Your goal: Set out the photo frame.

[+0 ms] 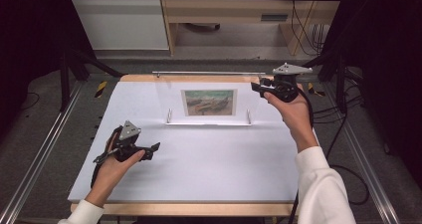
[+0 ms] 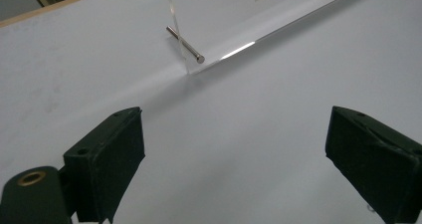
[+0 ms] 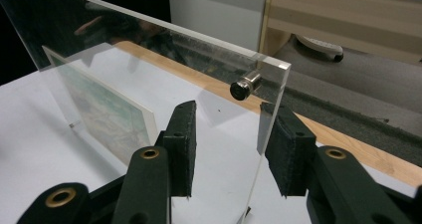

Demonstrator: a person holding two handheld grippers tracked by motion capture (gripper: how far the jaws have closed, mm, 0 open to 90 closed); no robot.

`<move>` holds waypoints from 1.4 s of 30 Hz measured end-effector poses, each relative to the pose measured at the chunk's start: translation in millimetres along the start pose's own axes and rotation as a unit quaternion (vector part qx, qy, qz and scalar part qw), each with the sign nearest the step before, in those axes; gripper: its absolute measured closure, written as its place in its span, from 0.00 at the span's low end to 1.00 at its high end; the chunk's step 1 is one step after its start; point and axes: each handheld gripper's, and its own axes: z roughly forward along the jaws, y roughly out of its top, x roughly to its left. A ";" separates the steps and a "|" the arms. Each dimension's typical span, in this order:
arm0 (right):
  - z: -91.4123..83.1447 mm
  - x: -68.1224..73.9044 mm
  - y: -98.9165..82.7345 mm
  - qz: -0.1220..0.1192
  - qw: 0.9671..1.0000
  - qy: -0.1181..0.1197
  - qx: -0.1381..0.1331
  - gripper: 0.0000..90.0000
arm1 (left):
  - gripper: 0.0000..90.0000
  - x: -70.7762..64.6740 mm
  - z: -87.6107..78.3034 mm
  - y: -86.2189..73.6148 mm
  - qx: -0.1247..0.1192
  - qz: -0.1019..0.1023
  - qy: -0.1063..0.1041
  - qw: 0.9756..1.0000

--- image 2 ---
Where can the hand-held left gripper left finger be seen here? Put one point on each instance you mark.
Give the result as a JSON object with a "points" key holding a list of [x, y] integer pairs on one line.
{"points": [[109, 161]]}

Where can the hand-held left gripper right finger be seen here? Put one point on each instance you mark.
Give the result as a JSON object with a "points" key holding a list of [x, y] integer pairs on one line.
{"points": [[375, 164]]}

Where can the metal pin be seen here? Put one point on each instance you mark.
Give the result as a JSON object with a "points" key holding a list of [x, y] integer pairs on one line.
{"points": [[185, 44]]}

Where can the clear acrylic plate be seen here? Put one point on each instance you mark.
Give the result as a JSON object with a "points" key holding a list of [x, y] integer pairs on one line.
{"points": [[232, 18]]}

